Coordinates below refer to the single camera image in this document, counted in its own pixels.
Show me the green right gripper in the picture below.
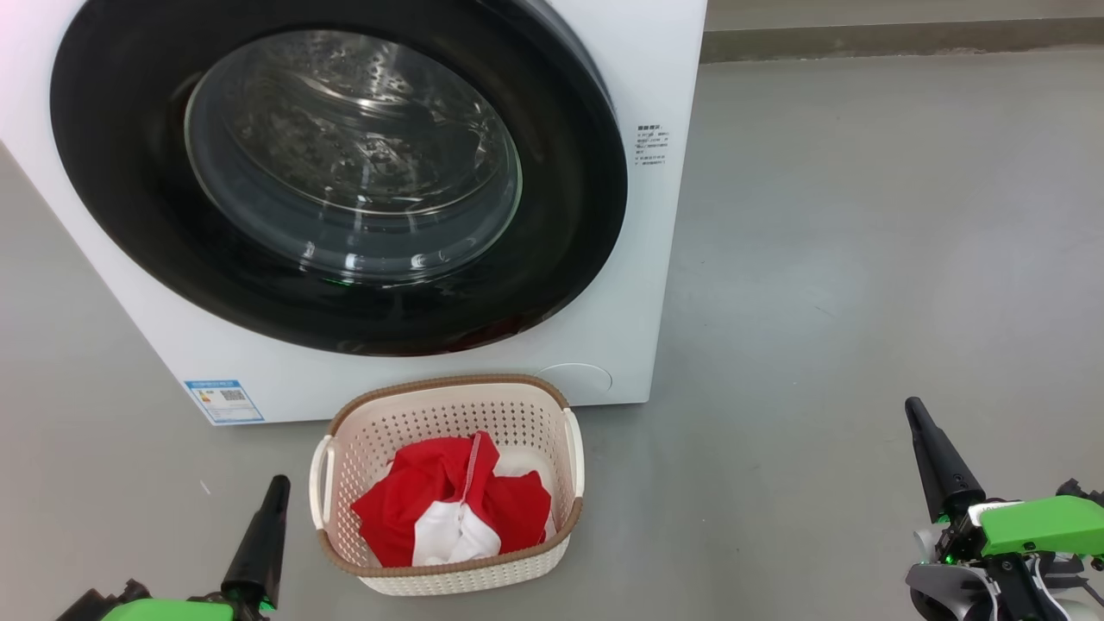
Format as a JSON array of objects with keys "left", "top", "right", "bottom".
[{"left": 904, "top": 397, "right": 1104, "bottom": 563}]

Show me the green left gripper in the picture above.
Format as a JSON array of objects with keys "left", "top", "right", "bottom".
[{"left": 56, "top": 474, "right": 292, "bottom": 621}]

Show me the red garment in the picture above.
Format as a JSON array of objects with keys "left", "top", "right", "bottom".
[{"left": 351, "top": 430, "right": 553, "bottom": 568}]

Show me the dark round washing machine door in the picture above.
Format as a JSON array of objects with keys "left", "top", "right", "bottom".
[{"left": 49, "top": 0, "right": 629, "bottom": 357}]

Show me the cream perforated basket brown rim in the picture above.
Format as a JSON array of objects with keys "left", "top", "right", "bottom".
[{"left": 309, "top": 373, "right": 586, "bottom": 598}]

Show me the white front-load washing machine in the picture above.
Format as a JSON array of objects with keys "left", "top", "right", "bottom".
[{"left": 0, "top": 0, "right": 710, "bottom": 426}]

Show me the blue energy label sticker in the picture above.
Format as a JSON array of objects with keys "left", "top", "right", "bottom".
[{"left": 184, "top": 378, "right": 265, "bottom": 425}]

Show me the round white filter cover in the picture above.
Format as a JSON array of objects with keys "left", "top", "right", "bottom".
[{"left": 536, "top": 363, "right": 613, "bottom": 405}]

